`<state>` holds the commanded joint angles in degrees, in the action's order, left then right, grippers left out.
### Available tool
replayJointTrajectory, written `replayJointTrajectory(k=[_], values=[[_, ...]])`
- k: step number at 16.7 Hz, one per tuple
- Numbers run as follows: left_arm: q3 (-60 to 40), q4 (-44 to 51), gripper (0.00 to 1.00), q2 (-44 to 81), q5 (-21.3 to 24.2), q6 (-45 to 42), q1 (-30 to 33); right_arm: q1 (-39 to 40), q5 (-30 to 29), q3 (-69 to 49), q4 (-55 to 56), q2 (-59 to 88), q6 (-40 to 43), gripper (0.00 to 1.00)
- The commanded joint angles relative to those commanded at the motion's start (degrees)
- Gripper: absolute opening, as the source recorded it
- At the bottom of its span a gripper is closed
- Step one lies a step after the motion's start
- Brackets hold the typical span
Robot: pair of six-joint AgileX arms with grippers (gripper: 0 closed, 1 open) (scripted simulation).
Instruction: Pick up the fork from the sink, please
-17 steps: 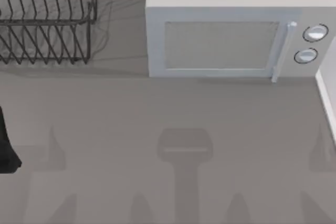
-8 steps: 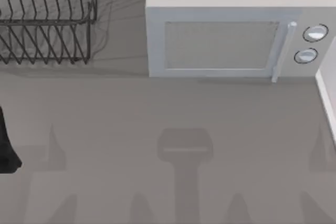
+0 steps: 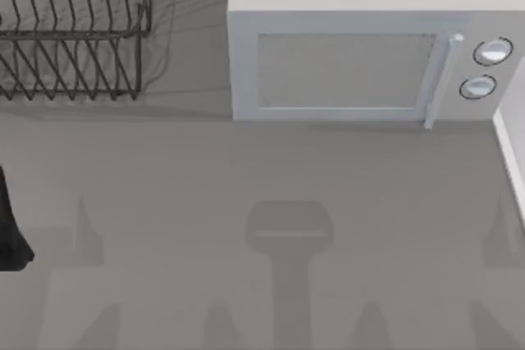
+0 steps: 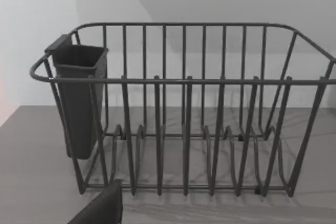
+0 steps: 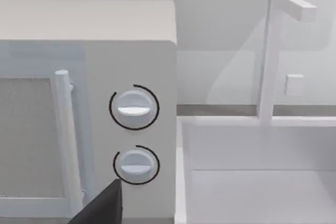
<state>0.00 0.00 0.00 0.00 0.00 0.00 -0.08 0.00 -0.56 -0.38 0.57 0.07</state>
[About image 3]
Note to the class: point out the small microwave knob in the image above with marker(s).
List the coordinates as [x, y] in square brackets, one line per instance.
[477, 87]

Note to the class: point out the microwave oven door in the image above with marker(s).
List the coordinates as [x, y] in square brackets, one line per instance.
[344, 71]

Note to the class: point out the large microwave knob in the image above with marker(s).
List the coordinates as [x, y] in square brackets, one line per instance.
[493, 51]

